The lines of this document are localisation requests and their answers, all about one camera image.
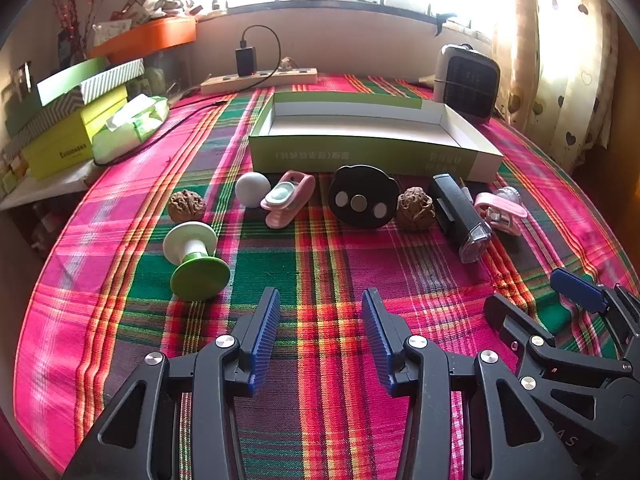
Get beige power strip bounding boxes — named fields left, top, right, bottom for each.
left=200, top=66, right=319, bottom=95

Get orange tray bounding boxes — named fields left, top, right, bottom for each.
left=89, top=17, right=197, bottom=59

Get yellow-green box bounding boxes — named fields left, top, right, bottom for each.
left=22, top=85, right=130, bottom=181

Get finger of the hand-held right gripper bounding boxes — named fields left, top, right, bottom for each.
left=550, top=267, right=640, bottom=361
left=484, top=294, right=631, bottom=398

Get grey space heater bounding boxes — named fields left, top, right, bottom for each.
left=432, top=44, right=502, bottom=126

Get black charging cable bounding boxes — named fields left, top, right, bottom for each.
left=92, top=25, right=282, bottom=166

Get black charger adapter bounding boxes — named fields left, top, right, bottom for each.
left=235, top=46, right=258, bottom=77

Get green cardboard box tray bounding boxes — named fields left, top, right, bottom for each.
left=248, top=91, right=504, bottom=183

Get black bicycle light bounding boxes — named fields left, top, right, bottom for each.
left=430, top=173, right=493, bottom=264

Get brown walnut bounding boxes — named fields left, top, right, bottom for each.
left=166, top=189, right=207, bottom=223
left=396, top=186, right=435, bottom=232

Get pink clip with green lens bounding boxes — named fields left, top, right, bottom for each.
left=260, top=171, right=316, bottom=229

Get black round disc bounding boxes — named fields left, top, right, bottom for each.
left=327, top=164, right=401, bottom=230

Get green tissue packet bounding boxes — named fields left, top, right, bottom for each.
left=92, top=95, right=170, bottom=165

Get red berry branches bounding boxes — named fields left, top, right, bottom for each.
left=47, top=0, right=101, bottom=56

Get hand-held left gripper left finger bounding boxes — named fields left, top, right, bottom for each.
left=60, top=287, right=283, bottom=480

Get white shelf board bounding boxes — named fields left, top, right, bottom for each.
left=0, top=160, right=103, bottom=211

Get white round knob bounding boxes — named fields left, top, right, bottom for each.
left=235, top=173, right=271, bottom=207

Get heart print curtain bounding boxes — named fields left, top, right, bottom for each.
left=492, top=0, right=618, bottom=171

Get grey chevron patterned box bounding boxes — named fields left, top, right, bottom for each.
left=7, top=87, right=86, bottom=136

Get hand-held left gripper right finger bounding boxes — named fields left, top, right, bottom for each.
left=361, top=287, right=583, bottom=480

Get green and white spool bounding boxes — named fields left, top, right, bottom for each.
left=162, top=221, right=232, bottom=302

